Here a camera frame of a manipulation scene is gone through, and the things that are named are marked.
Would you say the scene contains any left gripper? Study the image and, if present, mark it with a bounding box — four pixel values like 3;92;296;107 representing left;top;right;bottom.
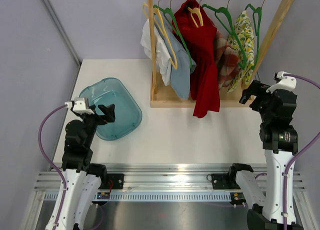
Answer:
77;103;115;148

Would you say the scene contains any light blue denim skirt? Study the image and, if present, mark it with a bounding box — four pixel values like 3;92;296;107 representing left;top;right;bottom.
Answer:
160;21;197;100

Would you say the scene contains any white skirt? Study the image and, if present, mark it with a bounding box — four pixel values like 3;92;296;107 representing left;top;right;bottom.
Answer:
140;19;172;86

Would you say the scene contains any red pleated skirt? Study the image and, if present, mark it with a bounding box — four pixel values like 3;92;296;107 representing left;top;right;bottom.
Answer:
174;0;220;118

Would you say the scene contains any yellow hanger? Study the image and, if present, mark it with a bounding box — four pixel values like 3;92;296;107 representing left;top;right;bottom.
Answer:
187;0;204;28
142;0;178;72

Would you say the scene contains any green hanger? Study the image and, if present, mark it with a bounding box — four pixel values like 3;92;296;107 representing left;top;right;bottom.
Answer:
245;0;266;69
153;4;193;69
201;0;247;70

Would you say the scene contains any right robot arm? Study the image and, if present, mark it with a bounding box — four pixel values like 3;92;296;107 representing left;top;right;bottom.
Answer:
226;80;303;230

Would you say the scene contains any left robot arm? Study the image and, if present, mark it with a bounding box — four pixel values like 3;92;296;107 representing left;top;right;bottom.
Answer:
45;101;116;230

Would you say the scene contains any red plaid skirt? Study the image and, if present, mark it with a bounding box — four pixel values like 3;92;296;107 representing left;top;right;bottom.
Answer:
213;30;240;89

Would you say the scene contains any lemon print skirt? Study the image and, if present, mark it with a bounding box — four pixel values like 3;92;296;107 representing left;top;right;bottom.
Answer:
227;10;255;93

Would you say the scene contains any teal plastic basin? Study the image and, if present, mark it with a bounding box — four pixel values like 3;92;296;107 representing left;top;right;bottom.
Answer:
79;77;143;141

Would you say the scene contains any wooden clothes rack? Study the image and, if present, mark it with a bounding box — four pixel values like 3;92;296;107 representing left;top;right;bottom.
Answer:
147;0;295;108

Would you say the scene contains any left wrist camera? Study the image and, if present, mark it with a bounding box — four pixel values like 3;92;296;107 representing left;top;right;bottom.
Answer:
71;97;95;115

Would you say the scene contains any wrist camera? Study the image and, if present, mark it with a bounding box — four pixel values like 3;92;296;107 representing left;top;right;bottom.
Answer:
266;71;297;94
71;97;95;115

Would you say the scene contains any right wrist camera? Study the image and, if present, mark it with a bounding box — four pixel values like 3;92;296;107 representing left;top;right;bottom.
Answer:
266;71;297;94

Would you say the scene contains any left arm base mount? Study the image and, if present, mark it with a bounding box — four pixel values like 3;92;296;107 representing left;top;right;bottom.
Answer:
99;173;125;190

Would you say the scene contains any aluminium mounting rail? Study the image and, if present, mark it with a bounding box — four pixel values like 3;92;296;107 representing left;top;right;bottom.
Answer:
33;163;307;203

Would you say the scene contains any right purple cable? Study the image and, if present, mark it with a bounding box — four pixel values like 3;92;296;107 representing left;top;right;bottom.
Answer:
281;74;320;230

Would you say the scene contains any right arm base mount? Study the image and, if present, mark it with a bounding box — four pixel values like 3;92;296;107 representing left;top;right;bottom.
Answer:
206;173;231;190

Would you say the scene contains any aluminium corner post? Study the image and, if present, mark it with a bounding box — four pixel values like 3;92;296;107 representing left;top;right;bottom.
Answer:
40;0;82;68

